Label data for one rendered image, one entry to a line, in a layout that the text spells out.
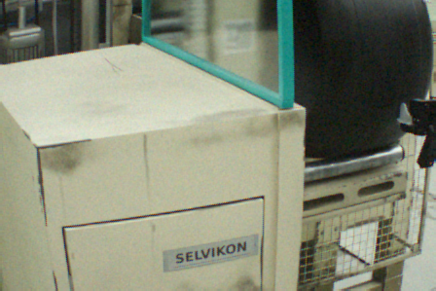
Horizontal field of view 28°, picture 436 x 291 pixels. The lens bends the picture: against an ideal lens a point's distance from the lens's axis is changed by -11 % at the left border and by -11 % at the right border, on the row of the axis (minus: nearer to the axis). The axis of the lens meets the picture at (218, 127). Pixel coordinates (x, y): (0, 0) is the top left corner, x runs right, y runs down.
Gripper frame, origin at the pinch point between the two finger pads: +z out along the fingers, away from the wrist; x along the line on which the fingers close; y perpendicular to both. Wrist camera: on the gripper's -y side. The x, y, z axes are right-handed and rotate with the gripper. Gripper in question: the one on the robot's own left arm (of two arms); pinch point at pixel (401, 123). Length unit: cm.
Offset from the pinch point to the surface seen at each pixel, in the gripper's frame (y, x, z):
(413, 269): -89, -90, 112
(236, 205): 5, 70, -56
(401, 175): -15.8, -7.6, 10.9
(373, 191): -19.2, -0.7, 14.8
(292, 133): 14, 61, -56
